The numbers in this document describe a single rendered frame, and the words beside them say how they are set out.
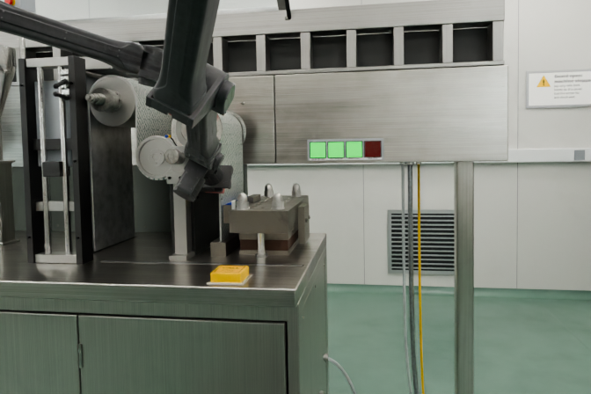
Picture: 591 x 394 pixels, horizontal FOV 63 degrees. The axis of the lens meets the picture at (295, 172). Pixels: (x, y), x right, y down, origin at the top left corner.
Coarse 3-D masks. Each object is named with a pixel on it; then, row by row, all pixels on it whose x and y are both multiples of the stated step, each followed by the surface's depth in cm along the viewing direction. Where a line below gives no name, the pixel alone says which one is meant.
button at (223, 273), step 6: (216, 270) 107; (222, 270) 107; (228, 270) 107; (234, 270) 107; (240, 270) 107; (246, 270) 109; (210, 276) 105; (216, 276) 105; (222, 276) 105; (228, 276) 105; (234, 276) 104; (240, 276) 104; (246, 276) 109; (234, 282) 104; (240, 282) 104
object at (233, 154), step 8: (224, 152) 136; (232, 152) 144; (240, 152) 152; (224, 160) 136; (232, 160) 144; (240, 160) 152; (240, 168) 152; (232, 176) 144; (240, 176) 152; (232, 184) 144; (240, 184) 152; (224, 192) 136; (232, 192) 144; (240, 192) 152; (224, 200) 136; (232, 200) 144
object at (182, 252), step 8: (184, 160) 129; (176, 168) 130; (168, 176) 127; (176, 176) 126; (176, 184) 129; (176, 200) 129; (184, 200) 129; (176, 208) 129; (184, 208) 129; (176, 216) 129; (184, 216) 129; (176, 224) 130; (184, 224) 129; (176, 232) 130; (184, 232) 129; (176, 240) 130; (184, 240) 129; (176, 248) 130; (184, 248) 130; (176, 256) 128; (184, 256) 127; (192, 256) 131
